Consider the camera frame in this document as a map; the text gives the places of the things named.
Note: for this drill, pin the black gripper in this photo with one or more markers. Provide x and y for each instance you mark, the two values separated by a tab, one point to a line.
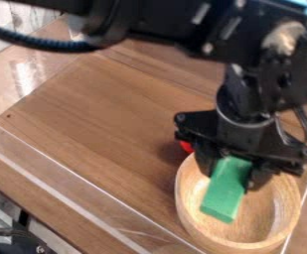
262	142

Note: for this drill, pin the green rectangular block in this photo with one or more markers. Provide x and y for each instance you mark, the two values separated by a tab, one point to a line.
226	189

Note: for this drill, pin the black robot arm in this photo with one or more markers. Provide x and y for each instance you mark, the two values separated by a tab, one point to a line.
257	37

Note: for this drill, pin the light wooden bowl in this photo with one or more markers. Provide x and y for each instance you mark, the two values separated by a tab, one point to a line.
266	219

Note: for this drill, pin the red toy strawberry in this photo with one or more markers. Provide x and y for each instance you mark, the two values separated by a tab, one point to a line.
187	147

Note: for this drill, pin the clear acrylic front wall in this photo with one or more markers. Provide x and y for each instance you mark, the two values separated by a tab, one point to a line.
95	221

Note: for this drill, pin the black clamp with cable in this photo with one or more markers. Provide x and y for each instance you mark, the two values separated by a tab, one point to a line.
20	241

